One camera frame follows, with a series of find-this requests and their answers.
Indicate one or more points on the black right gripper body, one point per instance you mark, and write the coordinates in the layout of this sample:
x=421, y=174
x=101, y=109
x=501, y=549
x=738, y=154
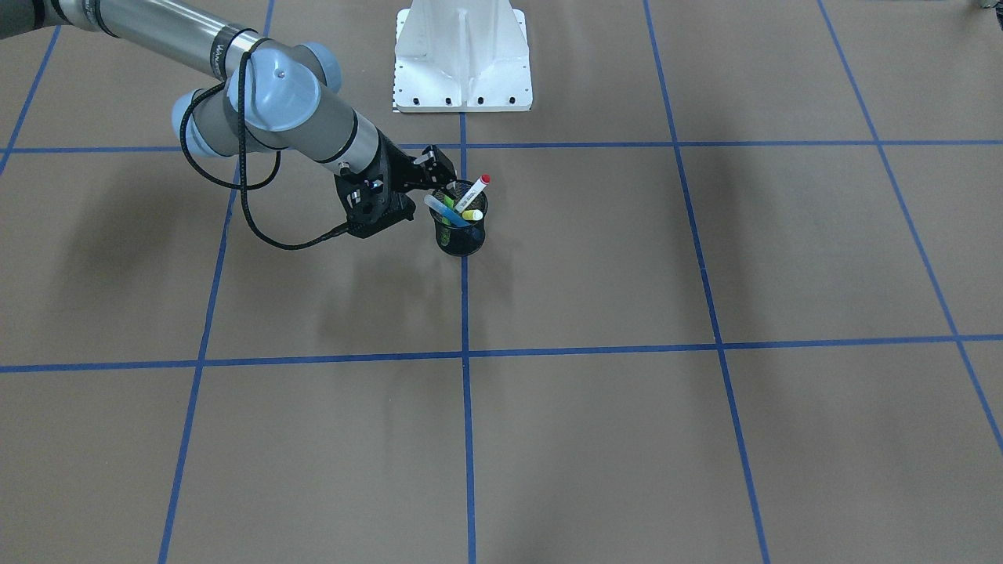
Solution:
x=397, y=168

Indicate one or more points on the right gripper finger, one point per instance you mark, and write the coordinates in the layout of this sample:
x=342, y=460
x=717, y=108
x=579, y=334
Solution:
x=434, y=170

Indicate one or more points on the green highlighter pen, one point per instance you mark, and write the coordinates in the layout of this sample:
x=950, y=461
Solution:
x=447, y=205

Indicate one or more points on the blue highlighter pen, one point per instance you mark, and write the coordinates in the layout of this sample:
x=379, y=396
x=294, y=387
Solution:
x=454, y=219

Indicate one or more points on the red white marker pen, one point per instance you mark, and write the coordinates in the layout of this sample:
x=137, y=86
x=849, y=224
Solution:
x=472, y=193

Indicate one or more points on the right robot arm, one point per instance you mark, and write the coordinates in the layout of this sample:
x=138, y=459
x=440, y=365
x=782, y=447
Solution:
x=268, y=96

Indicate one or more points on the black mesh pen cup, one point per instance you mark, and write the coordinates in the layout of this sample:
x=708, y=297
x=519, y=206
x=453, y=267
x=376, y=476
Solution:
x=454, y=240

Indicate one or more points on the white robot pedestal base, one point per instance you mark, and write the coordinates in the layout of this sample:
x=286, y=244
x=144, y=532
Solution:
x=462, y=56

